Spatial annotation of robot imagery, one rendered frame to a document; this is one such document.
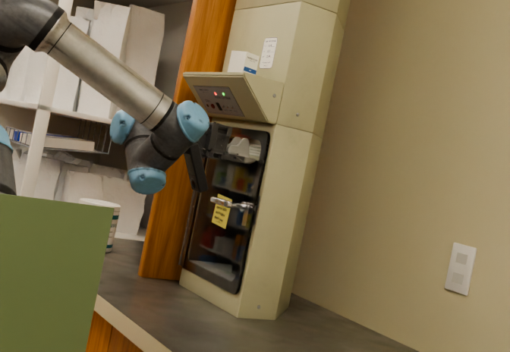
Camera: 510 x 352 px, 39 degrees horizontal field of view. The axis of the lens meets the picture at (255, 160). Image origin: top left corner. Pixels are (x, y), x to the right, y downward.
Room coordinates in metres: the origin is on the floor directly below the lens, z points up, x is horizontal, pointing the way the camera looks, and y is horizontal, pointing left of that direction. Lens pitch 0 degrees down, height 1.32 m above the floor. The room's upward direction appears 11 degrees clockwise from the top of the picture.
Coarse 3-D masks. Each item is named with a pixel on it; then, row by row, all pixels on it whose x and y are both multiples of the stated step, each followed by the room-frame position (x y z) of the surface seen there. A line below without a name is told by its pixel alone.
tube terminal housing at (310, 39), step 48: (240, 48) 1.92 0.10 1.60; (288, 48) 1.72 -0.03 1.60; (336, 48) 1.88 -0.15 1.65; (288, 96) 1.72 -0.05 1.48; (288, 144) 1.73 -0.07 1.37; (288, 192) 1.75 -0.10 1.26; (288, 240) 1.77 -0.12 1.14; (192, 288) 1.91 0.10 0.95; (240, 288) 1.72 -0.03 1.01; (288, 288) 1.90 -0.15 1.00
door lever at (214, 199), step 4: (212, 196) 1.78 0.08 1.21; (212, 200) 1.78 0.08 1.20; (216, 200) 1.76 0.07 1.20; (220, 200) 1.75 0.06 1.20; (224, 200) 1.73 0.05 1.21; (220, 204) 1.74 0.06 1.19; (224, 204) 1.72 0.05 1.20; (228, 204) 1.72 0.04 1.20; (232, 204) 1.72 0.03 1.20; (236, 204) 1.73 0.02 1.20; (240, 204) 1.74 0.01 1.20; (244, 204) 1.74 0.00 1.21; (240, 208) 1.74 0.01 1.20; (244, 208) 1.74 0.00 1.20
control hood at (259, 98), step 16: (192, 80) 1.89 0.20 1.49; (208, 80) 1.81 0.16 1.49; (224, 80) 1.74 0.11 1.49; (240, 80) 1.68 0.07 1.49; (256, 80) 1.67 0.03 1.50; (272, 80) 1.69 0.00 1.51; (240, 96) 1.73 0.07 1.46; (256, 96) 1.67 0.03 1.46; (272, 96) 1.70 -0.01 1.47; (256, 112) 1.71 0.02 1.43; (272, 112) 1.70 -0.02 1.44
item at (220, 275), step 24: (264, 144) 1.72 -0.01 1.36; (216, 168) 1.89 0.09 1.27; (240, 168) 1.79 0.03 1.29; (216, 192) 1.87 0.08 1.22; (240, 192) 1.77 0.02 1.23; (240, 216) 1.75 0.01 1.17; (192, 240) 1.93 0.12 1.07; (216, 240) 1.83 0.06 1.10; (240, 240) 1.73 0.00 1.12; (192, 264) 1.91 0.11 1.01; (216, 264) 1.81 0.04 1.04; (240, 264) 1.72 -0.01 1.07
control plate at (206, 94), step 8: (200, 88) 1.87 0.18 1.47; (208, 88) 1.84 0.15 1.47; (216, 88) 1.80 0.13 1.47; (224, 88) 1.76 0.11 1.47; (200, 96) 1.91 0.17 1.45; (208, 96) 1.87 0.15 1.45; (216, 96) 1.83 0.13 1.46; (224, 96) 1.79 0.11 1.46; (232, 96) 1.76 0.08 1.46; (208, 104) 1.90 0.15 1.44; (224, 104) 1.82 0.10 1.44; (232, 104) 1.78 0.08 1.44; (208, 112) 1.93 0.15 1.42; (216, 112) 1.89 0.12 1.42; (224, 112) 1.85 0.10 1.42; (232, 112) 1.81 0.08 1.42; (240, 112) 1.78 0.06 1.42
